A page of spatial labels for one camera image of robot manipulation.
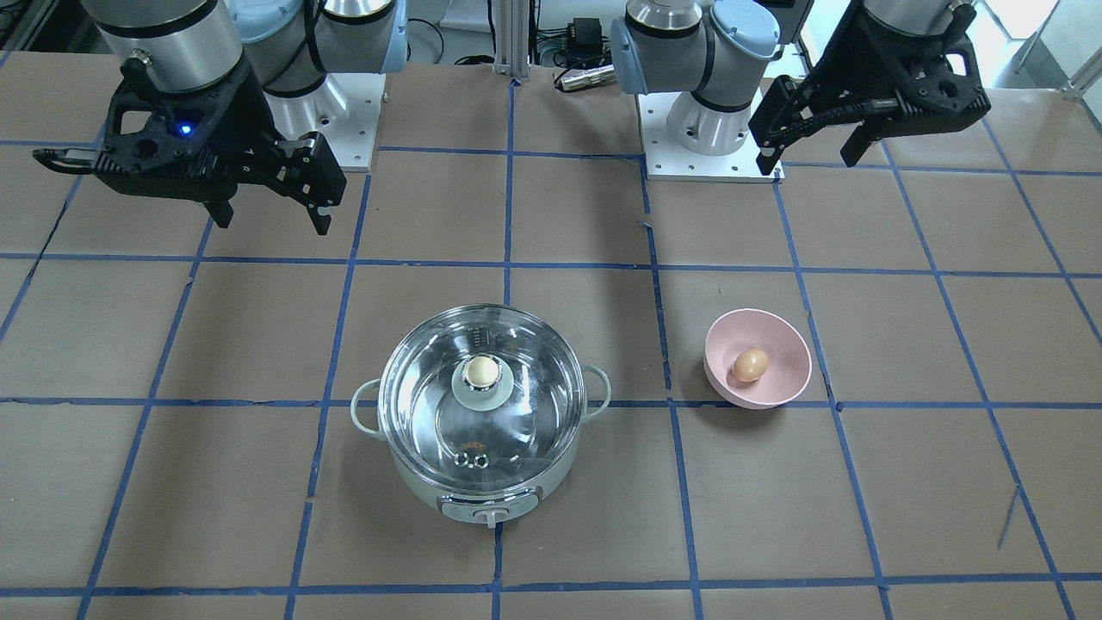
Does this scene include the pink bowl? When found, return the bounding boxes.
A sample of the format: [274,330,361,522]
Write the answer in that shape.
[703,307,814,411]

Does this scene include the black power adapter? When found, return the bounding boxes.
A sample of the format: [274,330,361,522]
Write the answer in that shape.
[566,17,604,58]

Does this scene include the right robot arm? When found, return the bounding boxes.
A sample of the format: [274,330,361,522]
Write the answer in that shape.
[33,1,408,235]

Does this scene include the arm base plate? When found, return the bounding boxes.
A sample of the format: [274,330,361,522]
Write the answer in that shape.
[636,87,786,183]
[264,73,388,173]

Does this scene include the glass pot lid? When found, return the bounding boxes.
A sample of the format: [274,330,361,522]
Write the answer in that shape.
[378,303,588,499]

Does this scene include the pale green electric pot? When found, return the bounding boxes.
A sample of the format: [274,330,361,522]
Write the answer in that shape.
[350,303,612,529]

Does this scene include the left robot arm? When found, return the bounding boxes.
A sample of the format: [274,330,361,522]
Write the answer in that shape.
[611,1,992,174]

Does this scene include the aluminium frame post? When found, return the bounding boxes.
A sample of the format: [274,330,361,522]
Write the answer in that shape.
[488,1,536,84]

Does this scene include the brown egg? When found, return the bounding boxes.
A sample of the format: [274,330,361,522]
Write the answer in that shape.
[730,348,771,383]

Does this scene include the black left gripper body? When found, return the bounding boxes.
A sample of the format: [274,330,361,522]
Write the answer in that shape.
[814,7,988,141]

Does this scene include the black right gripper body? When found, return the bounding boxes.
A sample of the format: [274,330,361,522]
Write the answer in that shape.
[33,56,282,205]

